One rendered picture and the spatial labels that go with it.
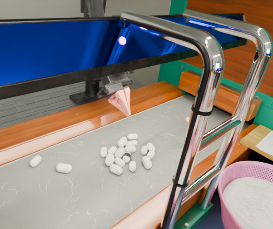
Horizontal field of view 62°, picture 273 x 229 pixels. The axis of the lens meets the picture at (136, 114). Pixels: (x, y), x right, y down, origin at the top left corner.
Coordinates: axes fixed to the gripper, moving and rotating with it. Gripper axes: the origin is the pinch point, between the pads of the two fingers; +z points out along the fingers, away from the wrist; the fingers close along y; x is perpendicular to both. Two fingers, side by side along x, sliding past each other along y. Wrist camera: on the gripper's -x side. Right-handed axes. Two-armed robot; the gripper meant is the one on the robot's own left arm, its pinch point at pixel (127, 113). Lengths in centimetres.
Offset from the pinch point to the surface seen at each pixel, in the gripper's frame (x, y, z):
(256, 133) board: -14.7, 31.6, 23.3
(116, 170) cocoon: -3.3, -13.2, 12.7
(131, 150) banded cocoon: -0.7, -4.8, 10.3
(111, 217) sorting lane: -7.7, -21.0, 20.5
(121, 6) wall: 105, 134, -130
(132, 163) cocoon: -3.8, -8.4, 13.3
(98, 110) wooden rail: 11.9, -1.8, -6.3
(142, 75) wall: 126, 134, -55
